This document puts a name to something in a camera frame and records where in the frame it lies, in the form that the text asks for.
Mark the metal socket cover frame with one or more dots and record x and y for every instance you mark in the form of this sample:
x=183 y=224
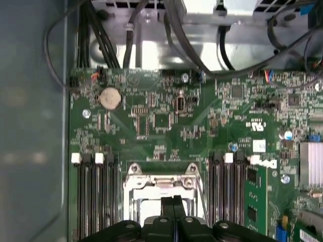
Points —
x=146 y=193

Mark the silver coin cell battery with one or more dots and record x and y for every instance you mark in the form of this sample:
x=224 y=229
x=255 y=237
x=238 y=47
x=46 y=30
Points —
x=110 y=98

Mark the green motherboard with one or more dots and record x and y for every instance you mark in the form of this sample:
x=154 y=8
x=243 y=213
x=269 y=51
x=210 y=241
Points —
x=191 y=141

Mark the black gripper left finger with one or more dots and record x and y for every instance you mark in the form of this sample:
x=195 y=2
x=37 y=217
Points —
x=167 y=206

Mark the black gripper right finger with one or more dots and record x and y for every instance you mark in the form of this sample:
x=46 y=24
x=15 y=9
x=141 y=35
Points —
x=179 y=209

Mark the green RAM stick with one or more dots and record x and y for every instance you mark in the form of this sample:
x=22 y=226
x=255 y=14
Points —
x=256 y=196

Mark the black RAM slot white clips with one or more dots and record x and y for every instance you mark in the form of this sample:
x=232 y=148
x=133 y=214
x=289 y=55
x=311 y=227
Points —
x=229 y=158
x=76 y=158
x=99 y=158

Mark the CPU socket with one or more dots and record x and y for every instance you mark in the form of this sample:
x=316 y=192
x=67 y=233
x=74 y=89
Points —
x=176 y=179

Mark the silver finned heatsink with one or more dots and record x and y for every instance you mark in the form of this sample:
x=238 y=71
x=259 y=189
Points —
x=313 y=164

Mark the black internal USB port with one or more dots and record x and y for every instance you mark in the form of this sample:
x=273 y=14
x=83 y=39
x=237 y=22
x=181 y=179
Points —
x=180 y=104

